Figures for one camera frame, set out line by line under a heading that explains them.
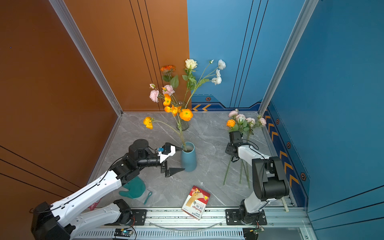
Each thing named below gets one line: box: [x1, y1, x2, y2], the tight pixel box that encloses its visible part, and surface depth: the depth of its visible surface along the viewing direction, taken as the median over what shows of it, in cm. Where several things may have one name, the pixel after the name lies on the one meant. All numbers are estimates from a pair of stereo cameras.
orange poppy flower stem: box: [163, 93, 182, 122], surface depth 71 cm
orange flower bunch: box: [143, 93, 194, 152], surface depth 72 cm
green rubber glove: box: [119, 176, 153, 205], surface depth 82 cm
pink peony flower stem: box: [149, 83, 181, 110], surface depth 87 cm
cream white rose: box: [182, 58, 198, 104], surface depth 91 cm
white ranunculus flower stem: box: [184, 59, 226, 108], surface depth 91 cm
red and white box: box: [181, 185, 211, 221], surface depth 76 cm
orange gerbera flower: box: [160, 65, 180, 104], surface depth 95 cm
